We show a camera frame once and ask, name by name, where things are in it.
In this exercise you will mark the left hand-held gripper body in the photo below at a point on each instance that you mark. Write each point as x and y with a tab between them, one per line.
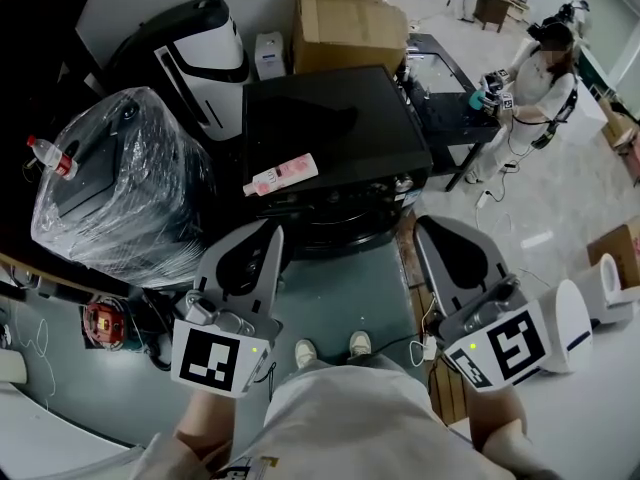
205	358

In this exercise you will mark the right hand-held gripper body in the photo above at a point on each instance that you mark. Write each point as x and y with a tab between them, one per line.
515	348

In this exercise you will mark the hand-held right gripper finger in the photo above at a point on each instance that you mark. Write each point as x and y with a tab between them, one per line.
495	268
436	280

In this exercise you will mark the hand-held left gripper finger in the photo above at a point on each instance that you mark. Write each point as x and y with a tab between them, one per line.
205	278
267	288

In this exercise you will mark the black washing machine door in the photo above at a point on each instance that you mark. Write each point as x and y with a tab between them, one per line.
350	238

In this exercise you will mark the person's right forearm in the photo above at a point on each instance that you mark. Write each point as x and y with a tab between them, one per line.
495	418

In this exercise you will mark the person's left forearm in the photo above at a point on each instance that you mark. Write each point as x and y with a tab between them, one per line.
207	423

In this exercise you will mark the black washing machine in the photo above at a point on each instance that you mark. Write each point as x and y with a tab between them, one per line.
325	98

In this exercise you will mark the cardboard boxes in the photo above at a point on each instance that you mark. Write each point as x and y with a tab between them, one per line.
350	33

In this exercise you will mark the white round appliance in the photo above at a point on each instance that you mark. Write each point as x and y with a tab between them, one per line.
570	328

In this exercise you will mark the white power strip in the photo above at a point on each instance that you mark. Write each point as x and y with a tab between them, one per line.
429	349
483	199

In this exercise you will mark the teal floor mat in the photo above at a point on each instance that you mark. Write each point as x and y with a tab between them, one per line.
340	293

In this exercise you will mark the person's left shoe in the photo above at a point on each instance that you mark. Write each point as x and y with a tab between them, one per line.
306	353

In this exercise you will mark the person's shoe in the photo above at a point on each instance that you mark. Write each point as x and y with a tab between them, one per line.
306	353
360	344

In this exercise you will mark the wooden slat mat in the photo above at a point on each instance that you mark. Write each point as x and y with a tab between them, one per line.
445	398

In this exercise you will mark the person's right shoe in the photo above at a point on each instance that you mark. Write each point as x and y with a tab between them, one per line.
360	344

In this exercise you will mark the person's grey trousers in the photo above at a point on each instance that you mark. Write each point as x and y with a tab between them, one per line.
370	360

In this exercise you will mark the red round device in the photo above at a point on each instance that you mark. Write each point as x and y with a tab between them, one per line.
104	325

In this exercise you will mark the pink shampoo bottle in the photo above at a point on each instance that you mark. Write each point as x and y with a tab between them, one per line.
282	174

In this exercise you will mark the plastic-wrapped dark appliance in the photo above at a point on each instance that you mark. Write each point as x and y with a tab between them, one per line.
125	193

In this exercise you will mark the white toilet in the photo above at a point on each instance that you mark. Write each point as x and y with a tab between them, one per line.
617	288

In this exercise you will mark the white card with yellow corner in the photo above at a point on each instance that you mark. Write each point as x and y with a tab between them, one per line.
245	470

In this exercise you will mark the brown wooden board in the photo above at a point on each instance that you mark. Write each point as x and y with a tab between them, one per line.
50	280

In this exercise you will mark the black sink table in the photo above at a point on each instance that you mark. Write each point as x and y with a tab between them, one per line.
450	113

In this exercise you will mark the person's white shirt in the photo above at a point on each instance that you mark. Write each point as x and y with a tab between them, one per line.
360	428

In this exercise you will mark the teal soap bottle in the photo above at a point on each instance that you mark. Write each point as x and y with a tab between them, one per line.
476	101

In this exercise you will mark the clear bottle with red label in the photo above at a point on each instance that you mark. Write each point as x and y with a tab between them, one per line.
52	157

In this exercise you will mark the white sink basin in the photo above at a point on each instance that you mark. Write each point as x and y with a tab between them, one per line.
445	70

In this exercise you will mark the white and black appliance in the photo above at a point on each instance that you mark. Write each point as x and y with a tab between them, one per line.
210	53

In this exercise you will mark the white box with blue label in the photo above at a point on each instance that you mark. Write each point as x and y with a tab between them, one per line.
270	58

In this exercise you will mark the wooden table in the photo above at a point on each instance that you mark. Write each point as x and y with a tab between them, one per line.
500	8

